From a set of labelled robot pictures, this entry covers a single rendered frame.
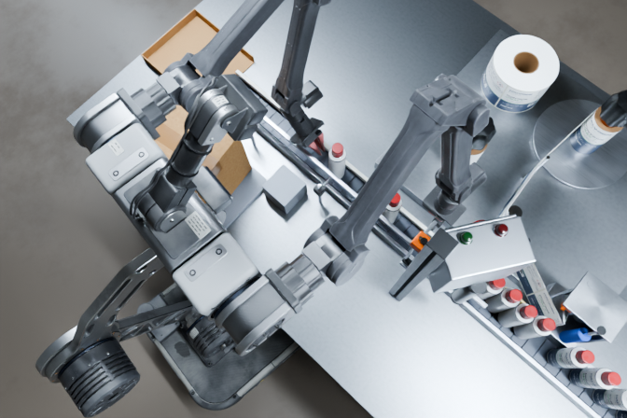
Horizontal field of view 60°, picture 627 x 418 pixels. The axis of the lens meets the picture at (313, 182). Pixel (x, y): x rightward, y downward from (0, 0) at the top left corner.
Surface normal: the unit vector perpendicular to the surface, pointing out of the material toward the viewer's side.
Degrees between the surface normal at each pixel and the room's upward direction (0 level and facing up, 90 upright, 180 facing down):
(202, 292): 0
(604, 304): 0
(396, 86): 0
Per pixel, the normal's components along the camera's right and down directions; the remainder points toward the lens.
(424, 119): -0.62, 0.09
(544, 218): -0.03, -0.33
